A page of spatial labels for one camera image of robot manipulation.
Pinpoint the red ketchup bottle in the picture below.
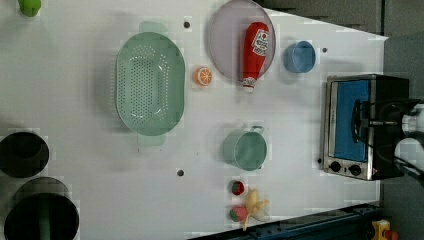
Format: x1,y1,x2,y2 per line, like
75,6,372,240
242,22,269,93

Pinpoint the green toy block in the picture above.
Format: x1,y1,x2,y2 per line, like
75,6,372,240
18,0,42,17

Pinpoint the black cable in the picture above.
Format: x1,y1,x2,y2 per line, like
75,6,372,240
359,139,424,176

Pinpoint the yellow red toy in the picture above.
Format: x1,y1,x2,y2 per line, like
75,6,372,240
372,219,399,240

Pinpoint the green metal cup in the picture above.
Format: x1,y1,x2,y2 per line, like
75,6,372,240
223,126,268,171

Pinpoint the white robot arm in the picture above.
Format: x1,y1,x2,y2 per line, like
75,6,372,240
368,99,423,185

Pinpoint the black cylinder holder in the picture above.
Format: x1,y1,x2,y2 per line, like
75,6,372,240
3,177,79,240

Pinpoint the black cylinder cup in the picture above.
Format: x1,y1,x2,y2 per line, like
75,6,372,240
0,132,50,178

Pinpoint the green plastic colander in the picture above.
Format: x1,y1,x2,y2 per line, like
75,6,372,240
115,21,186,146

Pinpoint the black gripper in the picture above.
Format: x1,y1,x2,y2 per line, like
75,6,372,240
368,98,421,147

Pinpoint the dark blue crate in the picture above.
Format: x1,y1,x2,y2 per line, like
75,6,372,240
188,204,382,240

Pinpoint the red toy strawberry near banana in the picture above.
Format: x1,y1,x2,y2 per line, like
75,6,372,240
229,206,248,222

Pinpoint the peeled toy banana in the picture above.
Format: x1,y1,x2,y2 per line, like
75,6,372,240
243,189,270,230

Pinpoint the orange slice toy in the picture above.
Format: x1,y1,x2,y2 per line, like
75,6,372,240
193,66,213,86

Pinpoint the blue bowl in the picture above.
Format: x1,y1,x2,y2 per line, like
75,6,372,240
283,41,316,73

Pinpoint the black toaster oven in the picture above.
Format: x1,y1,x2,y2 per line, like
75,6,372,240
321,74,409,181

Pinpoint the grey round plate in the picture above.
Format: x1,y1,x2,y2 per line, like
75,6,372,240
208,0,276,80

